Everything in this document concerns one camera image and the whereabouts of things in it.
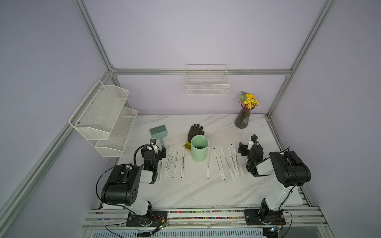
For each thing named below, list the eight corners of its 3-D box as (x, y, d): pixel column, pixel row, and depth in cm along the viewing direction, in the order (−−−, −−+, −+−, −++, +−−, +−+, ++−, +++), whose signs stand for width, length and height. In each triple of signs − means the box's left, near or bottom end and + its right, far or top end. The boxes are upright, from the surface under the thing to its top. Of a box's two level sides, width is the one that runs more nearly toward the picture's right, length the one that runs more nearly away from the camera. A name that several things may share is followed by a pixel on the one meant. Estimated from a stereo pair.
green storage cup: (191, 162, 96) (190, 150, 84) (191, 148, 103) (191, 135, 91) (207, 162, 96) (209, 150, 84) (206, 148, 103) (208, 135, 91)
